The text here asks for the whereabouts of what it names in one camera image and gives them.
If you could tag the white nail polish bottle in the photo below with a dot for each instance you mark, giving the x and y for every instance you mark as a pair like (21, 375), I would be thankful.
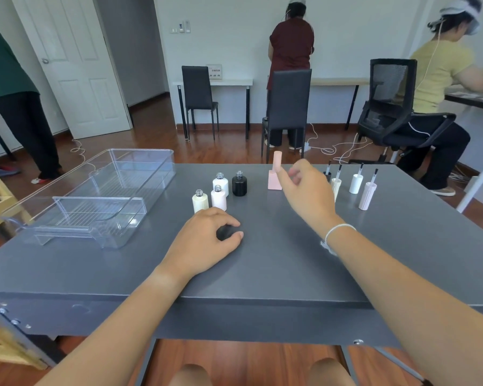
(223, 182)

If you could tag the black dining chair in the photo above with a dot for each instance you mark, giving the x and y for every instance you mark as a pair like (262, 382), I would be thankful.
(195, 86)
(292, 100)

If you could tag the person's leg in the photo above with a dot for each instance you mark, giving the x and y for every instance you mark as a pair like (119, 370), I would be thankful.
(328, 371)
(193, 375)

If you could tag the black mesh office chair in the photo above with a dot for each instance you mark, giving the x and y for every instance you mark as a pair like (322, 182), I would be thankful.
(390, 116)

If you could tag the light pink round bottle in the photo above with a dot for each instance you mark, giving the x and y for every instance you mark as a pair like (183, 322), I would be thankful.
(218, 200)

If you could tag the white panelled door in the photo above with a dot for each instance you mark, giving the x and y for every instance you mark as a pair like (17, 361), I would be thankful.
(76, 76)

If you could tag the blue and red slipper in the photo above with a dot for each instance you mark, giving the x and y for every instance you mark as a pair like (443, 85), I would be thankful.
(8, 170)

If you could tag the person's left forearm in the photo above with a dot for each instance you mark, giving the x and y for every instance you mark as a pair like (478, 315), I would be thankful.
(116, 333)

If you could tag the pink square brush cap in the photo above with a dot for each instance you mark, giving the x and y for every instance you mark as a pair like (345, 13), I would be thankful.
(277, 160)

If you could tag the white desk with black legs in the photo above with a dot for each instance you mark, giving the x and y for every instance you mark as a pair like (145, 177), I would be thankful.
(229, 81)

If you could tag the white power strip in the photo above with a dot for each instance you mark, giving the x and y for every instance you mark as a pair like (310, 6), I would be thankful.
(304, 147)

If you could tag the clear plastic divider insert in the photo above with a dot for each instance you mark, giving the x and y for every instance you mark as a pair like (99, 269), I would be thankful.
(100, 225)

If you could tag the grey table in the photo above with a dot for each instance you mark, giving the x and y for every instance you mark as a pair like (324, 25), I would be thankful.
(273, 269)

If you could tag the cream ribbed brush cap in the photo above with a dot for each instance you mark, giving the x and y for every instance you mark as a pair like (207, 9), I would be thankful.
(337, 186)

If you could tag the white wall switch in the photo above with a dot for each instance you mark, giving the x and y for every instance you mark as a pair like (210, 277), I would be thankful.
(181, 26)

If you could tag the black-topped desk with white legs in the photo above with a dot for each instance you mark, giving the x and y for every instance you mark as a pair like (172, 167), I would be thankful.
(467, 98)

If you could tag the white brush cap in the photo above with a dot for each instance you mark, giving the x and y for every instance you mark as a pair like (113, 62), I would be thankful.
(356, 184)

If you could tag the person's left leg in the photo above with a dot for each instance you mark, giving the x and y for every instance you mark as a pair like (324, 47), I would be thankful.
(193, 375)

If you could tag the pink square nail polish bottle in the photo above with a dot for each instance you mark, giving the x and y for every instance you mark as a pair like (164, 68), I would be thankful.
(273, 182)

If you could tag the white box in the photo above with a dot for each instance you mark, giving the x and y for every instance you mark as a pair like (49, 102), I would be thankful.
(473, 184)

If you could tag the lilac ribbed brush cap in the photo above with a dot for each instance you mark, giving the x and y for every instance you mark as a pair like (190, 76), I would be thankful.
(367, 196)

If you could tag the clear plastic organizer tray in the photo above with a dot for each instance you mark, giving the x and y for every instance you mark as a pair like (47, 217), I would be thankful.
(137, 172)

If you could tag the black brush cap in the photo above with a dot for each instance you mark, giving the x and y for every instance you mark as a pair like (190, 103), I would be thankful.
(328, 176)

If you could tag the cream nail polish bottle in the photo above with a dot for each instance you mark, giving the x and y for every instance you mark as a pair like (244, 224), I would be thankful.
(199, 204)

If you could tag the white socket panel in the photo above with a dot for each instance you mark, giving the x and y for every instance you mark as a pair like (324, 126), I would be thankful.
(214, 71)

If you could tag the person's right hand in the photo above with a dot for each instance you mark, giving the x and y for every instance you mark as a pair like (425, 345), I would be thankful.
(312, 196)

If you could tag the person's left hand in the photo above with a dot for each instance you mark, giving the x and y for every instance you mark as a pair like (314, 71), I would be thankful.
(197, 245)

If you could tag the person's right leg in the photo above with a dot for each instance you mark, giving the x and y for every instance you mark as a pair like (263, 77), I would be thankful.
(328, 371)

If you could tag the wooden desk with black legs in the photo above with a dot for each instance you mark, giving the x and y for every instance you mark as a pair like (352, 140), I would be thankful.
(338, 81)

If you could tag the person's right forearm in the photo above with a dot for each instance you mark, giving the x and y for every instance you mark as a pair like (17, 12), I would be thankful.
(406, 301)

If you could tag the black nail polish bottle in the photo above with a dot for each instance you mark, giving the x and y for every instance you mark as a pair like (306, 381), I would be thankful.
(240, 185)

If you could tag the light wooden rack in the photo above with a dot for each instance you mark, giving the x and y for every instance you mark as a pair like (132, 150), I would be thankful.
(8, 349)

